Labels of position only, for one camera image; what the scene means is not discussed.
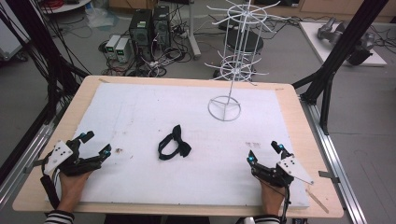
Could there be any white wire display rack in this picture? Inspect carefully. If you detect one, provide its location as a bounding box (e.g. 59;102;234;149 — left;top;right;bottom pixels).
204;0;292;123

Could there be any wooden table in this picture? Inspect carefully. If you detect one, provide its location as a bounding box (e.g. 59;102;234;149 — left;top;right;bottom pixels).
12;75;345;219

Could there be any black bow tie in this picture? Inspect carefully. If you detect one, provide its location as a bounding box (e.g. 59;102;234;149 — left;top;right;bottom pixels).
157;124;192;161

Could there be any person's left striped sleeve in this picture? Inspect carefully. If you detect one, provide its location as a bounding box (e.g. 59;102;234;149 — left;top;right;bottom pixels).
44;209;76;224

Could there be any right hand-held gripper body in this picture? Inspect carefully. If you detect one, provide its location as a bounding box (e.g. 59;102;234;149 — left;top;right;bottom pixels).
249;154;315;189

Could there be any white foam board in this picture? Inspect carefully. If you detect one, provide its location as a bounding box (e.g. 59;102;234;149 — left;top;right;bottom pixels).
46;82;310;209

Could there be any grey metal stand leg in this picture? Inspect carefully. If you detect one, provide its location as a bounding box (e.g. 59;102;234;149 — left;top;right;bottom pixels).
186;0;203;61

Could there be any metal bracket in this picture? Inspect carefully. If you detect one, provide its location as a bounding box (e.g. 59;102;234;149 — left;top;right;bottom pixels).
22;158;47;175
318;170;341;185

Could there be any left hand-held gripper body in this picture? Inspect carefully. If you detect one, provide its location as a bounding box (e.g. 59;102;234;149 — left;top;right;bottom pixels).
41;138;104;177

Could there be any black gripper strap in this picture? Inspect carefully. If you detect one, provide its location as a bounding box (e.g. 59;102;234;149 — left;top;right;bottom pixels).
39;174;61;210

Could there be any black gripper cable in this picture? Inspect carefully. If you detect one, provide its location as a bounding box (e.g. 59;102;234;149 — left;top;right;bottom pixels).
279;183;292;224

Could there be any clear plastic bag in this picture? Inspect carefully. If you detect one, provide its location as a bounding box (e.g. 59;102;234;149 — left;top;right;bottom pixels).
84;4;120;31

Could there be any thin wooden stick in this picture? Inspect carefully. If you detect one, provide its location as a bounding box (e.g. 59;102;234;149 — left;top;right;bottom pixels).
304;188;331;215

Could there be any aluminium rail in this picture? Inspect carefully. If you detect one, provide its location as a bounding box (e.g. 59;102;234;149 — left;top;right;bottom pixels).
299;94;369;224
0;101;69;210

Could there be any round white table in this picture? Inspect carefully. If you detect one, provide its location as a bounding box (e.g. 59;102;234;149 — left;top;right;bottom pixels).
39;0;93;15

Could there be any person's left hand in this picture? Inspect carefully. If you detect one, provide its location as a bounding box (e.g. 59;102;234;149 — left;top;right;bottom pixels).
57;170;93;213

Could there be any person's right hand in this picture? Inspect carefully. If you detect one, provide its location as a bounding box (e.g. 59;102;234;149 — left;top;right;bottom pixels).
259;179;286;217

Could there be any person's right striped sleeve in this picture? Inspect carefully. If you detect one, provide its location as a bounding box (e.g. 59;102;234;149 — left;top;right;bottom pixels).
253;214;282;224

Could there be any white power supply box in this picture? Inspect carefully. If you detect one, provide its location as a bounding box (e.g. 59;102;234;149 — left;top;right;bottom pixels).
114;37;132;63
105;34;121;60

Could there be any black computer tower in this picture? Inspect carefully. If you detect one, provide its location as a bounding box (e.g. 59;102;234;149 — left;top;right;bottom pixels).
151;5;172;49
128;8;154;63

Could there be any black round stool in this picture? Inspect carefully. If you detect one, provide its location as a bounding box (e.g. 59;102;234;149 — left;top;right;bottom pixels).
225;27;264;54

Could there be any white floor platform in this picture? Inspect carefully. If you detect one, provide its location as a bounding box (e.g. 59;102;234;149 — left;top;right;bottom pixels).
298;21;389;68

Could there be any person's striped sleeve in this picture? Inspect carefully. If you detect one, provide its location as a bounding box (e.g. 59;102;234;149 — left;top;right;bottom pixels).
253;214;282;224
44;209;76;224

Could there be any black metal frame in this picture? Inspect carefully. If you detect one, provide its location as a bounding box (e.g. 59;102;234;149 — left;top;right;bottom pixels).
0;0;92;185
291;0;390;136

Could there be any tangle of floor cables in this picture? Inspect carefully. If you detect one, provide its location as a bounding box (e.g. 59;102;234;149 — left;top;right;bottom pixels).
98;18;195;78

